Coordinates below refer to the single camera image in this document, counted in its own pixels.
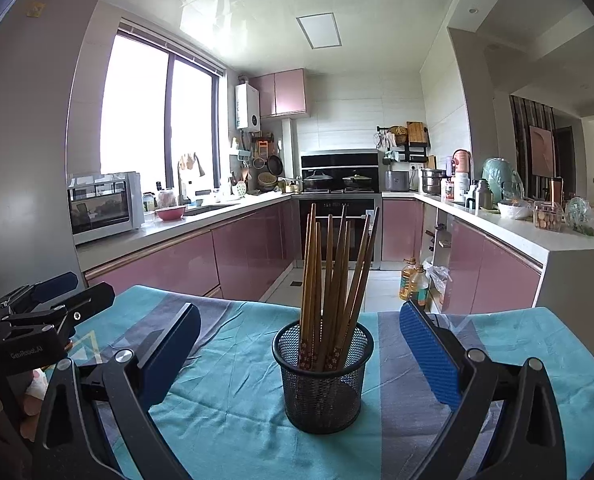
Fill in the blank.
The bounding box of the teal grey patterned tablecloth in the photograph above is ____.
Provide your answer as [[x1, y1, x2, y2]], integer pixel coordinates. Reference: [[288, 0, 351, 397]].
[[42, 285, 594, 480]]

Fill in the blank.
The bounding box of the clear plastic container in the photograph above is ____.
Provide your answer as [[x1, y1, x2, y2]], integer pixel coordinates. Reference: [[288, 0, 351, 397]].
[[532, 200, 563, 233]]

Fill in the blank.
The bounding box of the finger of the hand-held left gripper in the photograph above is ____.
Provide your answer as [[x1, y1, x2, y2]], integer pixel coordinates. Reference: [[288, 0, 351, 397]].
[[0, 272, 80, 314], [0, 282, 116, 349]]

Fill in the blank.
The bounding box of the black range hood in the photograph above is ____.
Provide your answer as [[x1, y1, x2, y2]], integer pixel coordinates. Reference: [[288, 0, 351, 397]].
[[300, 149, 381, 170]]

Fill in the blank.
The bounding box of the black mesh utensil holder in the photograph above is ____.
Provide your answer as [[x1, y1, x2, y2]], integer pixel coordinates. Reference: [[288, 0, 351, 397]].
[[271, 321, 376, 435]]

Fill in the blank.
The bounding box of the silver rice cooker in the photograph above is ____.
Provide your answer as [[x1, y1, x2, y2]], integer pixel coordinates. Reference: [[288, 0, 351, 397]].
[[384, 169, 411, 193]]

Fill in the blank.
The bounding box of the white countertop oven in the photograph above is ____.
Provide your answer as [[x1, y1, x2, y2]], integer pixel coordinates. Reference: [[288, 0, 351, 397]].
[[67, 172, 146, 246]]

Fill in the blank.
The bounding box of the wooden cutting board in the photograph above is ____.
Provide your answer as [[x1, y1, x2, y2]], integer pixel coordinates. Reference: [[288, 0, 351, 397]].
[[406, 120, 430, 145]]

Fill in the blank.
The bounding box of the plastic bag of greens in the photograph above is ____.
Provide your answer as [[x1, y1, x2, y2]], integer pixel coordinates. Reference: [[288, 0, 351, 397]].
[[564, 197, 594, 239]]

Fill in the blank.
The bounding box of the pink peninsula base cabinet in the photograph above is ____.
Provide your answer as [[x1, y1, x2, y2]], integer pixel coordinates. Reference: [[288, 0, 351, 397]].
[[446, 214, 544, 317]]

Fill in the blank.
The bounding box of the white bowl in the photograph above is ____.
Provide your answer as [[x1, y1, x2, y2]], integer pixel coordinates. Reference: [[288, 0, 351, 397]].
[[498, 201, 533, 220]]

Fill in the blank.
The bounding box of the person's left hand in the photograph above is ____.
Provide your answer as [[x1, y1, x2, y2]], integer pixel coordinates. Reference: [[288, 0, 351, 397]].
[[22, 369, 48, 417]]

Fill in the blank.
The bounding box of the white plastic bag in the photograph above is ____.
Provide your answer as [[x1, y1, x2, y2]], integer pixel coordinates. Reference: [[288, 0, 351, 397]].
[[424, 259, 451, 297]]

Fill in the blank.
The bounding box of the black built-in oven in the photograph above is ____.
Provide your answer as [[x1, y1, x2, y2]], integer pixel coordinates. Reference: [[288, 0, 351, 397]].
[[299, 194, 383, 269]]

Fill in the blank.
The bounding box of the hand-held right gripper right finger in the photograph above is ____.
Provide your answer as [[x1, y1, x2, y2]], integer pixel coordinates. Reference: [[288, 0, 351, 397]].
[[399, 300, 566, 480]]

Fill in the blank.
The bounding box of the mint green appliance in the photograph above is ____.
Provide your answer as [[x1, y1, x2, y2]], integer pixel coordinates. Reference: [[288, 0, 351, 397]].
[[482, 157, 526, 202]]

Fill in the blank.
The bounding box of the narrow pink base cabinet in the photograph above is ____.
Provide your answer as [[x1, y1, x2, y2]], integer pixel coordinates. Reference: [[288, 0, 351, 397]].
[[381, 197, 426, 264]]

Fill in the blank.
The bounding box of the pink wall cabinet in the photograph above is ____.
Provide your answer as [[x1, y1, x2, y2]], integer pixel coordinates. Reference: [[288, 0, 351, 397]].
[[249, 68, 308, 119]]

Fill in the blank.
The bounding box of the steel stock pot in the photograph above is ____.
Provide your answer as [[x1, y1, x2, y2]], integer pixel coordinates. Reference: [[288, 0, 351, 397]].
[[420, 168, 447, 195]]

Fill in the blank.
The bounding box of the framed wall picture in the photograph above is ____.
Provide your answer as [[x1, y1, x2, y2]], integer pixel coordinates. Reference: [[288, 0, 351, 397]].
[[529, 124, 556, 179]]

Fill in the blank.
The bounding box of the white water heater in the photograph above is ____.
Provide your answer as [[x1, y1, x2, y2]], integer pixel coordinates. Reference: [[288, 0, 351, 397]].
[[235, 83, 262, 131]]

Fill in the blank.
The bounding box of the ceiling light panel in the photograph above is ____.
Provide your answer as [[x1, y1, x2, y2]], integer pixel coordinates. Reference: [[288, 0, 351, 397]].
[[296, 12, 343, 50]]

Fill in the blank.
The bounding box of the pink kettle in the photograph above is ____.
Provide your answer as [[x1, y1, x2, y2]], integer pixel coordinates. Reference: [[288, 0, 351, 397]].
[[452, 148, 473, 202]]

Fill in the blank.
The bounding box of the grey refrigerator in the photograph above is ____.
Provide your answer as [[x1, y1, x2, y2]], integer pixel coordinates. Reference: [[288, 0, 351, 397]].
[[0, 0, 114, 306]]

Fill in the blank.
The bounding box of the large kitchen window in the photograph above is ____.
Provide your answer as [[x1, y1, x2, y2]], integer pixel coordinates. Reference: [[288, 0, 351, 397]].
[[100, 29, 226, 197]]

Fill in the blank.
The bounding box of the bundle of wooden chopsticks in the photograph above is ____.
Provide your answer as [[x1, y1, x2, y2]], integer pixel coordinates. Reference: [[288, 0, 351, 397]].
[[299, 203, 381, 374]]

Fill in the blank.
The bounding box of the black wall rack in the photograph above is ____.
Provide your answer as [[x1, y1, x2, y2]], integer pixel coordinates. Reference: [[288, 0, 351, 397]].
[[376, 124, 431, 164]]

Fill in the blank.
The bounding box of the dark cooking oil bottle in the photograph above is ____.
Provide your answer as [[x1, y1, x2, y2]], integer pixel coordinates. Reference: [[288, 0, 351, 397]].
[[410, 265, 431, 306]]

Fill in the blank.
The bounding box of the long pink base cabinet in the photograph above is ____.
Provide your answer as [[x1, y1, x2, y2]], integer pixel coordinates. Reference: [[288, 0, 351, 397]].
[[84, 195, 296, 307]]

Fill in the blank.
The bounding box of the yellow cooking oil bottle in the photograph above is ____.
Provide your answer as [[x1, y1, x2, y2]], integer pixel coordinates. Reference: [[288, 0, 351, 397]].
[[399, 258, 418, 301]]

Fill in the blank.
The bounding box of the black lidded wok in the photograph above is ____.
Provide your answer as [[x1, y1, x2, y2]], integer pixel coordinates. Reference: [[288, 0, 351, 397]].
[[342, 173, 373, 192], [302, 170, 334, 192]]

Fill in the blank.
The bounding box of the white kitchen countertop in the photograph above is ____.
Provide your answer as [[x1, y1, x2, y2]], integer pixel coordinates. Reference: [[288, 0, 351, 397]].
[[73, 189, 594, 311]]

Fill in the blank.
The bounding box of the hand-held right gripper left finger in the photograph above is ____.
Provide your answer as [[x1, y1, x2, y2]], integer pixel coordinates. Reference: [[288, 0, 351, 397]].
[[29, 302, 203, 480]]

